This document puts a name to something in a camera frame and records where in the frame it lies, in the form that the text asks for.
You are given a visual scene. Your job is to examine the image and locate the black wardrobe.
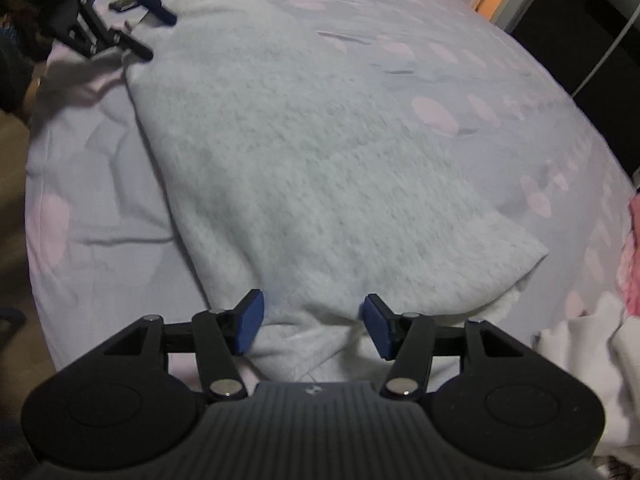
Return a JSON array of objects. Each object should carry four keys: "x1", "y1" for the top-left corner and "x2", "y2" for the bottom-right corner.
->
[{"x1": 510, "y1": 0, "x2": 640, "y2": 133}]

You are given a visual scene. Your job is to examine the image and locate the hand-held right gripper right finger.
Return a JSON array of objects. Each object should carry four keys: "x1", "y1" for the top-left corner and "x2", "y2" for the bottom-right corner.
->
[{"x1": 359, "y1": 293, "x2": 523, "y2": 402}]

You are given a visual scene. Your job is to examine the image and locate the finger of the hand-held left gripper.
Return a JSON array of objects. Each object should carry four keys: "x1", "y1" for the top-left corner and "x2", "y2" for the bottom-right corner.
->
[
  {"x1": 104, "y1": 29, "x2": 155, "y2": 62},
  {"x1": 108, "y1": 0, "x2": 179, "y2": 26}
]

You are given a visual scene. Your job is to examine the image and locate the white printed sweatshirt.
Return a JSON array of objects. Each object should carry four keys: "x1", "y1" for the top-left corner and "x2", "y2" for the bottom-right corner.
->
[{"x1": 122, "y1": 0, "x2": 550, "y2": 386}]

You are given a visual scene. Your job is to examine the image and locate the polka dot bed sheet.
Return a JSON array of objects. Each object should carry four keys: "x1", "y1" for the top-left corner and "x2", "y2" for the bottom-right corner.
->
[{"x1": 25, "y1": 0, "x2": 640, "y2": 376}]

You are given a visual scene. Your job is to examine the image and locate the person's left forearm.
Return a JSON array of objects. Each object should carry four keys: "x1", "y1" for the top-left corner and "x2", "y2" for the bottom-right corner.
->
[{"x1": 0, "y1": 0, "x2": 51, "y2": 121}]

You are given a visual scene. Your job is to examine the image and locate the pink garment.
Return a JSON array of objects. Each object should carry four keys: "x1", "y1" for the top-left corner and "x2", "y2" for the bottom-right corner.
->
[{"x1": 617, "y1": 190, "x2": 640, "y2": 317}]

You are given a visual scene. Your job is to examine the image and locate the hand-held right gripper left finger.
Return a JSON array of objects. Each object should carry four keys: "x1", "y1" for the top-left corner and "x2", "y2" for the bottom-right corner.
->
[{"x1": 102, "y1": 289, "x2": 265, "y2": 402}]

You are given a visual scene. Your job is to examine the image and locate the grey hoodie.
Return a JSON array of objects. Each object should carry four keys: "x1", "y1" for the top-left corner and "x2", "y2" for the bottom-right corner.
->
[{"x1": 530, "y1": 292, "x2": 640, "y2": 480}]

